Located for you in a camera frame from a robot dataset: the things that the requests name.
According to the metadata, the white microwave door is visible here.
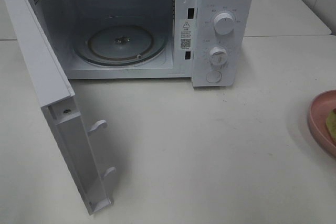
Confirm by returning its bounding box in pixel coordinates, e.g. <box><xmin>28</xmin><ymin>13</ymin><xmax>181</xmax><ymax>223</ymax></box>
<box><xmin>4</xmin><ymin>0</ymin><xmax>116</xmax><ymax>215</ymax></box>

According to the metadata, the pink round plate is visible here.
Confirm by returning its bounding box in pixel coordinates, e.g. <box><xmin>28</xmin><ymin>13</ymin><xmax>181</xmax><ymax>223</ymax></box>
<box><xmin>307</xmin><ymin>90</ymin><xmax>335</xmax><ymax>159</ymax></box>

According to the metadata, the white round door button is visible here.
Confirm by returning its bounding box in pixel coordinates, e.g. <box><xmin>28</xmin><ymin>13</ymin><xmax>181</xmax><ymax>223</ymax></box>
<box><xmin>206</xmin><ymin>70</ymin><xmax>222</xmax><ymax>83</ymax></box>

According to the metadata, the glass microwave turntable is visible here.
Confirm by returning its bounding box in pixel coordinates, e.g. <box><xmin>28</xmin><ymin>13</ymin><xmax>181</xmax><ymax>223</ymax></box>
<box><xmin>74</xmin><ymin>25</ymin><xmax>167</xmax><ymax>67</ymax></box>

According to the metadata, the white bread sandwich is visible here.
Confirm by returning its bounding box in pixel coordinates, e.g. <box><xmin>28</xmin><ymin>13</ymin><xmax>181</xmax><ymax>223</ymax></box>
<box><xmin>325</xmin><ymin>109</ymin><xmax>336</xmax><ymax>142</ymax></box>

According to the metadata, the white microwave knob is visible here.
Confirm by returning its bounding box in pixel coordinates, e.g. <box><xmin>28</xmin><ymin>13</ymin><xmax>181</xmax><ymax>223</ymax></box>
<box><xmin>208</xmin><ymin>47</ymin><xmax>229</xmax><ymax>66</ymax></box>
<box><xmin>213</xmin><ymin>11</ymin><xmax>235</xmax><ymax>35</ymax></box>

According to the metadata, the white microwave oven body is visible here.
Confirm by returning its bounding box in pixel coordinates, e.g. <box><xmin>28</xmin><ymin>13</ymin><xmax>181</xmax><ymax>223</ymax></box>
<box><xmin>41</xmin><ymin>0</ymin><xmax>251</xmax><ymax>87</ymax></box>

